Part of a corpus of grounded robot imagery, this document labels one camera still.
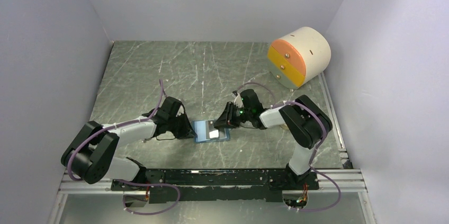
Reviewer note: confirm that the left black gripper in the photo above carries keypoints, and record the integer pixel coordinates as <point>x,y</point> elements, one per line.
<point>187,132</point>

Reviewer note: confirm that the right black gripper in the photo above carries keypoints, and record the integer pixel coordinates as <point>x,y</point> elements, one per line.
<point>227,120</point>

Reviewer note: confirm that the blue card holder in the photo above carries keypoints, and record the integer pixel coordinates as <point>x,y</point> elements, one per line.
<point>206,132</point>

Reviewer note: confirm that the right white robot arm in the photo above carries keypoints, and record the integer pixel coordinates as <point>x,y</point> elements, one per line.
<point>307,123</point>

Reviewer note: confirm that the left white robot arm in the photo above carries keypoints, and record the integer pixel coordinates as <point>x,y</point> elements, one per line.
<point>91,156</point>

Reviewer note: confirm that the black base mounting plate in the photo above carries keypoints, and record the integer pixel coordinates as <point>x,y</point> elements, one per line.
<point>267,184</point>

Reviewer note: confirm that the beige cylindrical drawer box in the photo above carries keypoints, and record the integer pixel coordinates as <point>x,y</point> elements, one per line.
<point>298,57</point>

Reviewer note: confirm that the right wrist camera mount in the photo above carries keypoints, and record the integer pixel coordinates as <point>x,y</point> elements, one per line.
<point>238,102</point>

